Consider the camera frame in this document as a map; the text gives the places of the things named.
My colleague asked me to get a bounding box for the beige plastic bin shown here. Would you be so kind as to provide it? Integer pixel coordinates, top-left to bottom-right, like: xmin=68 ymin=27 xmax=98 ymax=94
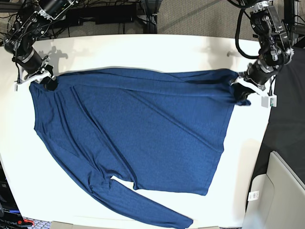
xmin=242 ymin=151 xmax=305 ymax=229

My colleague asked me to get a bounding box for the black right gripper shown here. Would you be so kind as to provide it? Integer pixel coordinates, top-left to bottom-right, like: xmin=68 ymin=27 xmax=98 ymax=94
xmin=13 ymin=48 xmax=58 ymax=91

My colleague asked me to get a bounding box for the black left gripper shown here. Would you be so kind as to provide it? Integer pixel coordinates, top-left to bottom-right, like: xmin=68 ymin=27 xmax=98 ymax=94
xmin=230 ymin=59 xmax=279 ymax=106

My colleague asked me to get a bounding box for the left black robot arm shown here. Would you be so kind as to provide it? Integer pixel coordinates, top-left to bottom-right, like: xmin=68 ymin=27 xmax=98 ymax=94
xmin=230 ymin=0 xmax=294 ymax=108

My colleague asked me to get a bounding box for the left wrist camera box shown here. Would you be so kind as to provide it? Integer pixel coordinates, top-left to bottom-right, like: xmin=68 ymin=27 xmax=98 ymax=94
xmin=261 ymin=95 xmax=277 ymax=108

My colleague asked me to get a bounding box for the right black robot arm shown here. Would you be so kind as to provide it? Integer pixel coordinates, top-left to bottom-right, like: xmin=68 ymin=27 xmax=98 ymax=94
xmin=3 ymin=0 xmax=78 ymax=91

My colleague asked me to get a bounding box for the blue long-sleeve shirt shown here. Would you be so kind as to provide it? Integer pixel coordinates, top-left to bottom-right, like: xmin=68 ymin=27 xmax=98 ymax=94
xmin=29 ymin=68 xmax=250 ymax=229

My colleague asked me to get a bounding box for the black box lower left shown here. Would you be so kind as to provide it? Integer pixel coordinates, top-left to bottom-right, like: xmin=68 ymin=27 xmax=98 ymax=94
xmin=0 ymin=166 xmax=23 ymax=229

